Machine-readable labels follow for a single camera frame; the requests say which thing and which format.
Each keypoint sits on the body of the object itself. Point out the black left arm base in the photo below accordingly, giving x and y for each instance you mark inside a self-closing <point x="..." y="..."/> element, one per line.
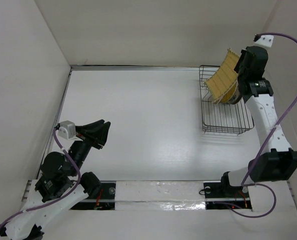
<point x="103" y="201"/>

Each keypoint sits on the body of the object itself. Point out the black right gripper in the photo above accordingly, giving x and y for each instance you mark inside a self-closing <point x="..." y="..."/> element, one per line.
<point x="244" y="51"/>

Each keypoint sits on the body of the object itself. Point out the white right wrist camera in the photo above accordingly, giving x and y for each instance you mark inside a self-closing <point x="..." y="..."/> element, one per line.
<point x="264" y="41"/>

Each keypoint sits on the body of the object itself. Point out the round bamboo tray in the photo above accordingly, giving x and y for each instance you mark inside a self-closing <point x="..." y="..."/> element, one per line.
<point x="224" y="98"/>

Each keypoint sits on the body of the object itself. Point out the grey wire dish rack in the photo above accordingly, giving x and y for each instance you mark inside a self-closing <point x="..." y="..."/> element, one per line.
<point x="221" y="118"/>

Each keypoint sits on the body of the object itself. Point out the square bamboo mat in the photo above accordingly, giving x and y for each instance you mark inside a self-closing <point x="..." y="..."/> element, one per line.
<point x="224" y="78"/>

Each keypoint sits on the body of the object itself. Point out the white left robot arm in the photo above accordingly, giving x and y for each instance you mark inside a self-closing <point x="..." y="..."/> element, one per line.
<point x="61" y="184"/>

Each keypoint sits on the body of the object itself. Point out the blue and white floral plate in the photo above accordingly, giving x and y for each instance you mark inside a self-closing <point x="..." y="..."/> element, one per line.
<point x="233" y="95"/>

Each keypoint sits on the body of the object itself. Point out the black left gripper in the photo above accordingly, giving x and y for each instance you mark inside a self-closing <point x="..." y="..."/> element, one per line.
<point x="98" y="134"/>

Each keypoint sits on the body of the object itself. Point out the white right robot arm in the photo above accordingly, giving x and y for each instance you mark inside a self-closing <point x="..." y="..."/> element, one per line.
<point x="276" y="160"/>

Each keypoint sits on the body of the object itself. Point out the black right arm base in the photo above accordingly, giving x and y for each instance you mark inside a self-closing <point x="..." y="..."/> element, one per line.
<point x="217" y="197"/>

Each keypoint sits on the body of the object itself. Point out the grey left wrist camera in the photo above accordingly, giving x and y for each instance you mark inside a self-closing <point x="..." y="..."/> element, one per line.
<point x="66" y="130"/>

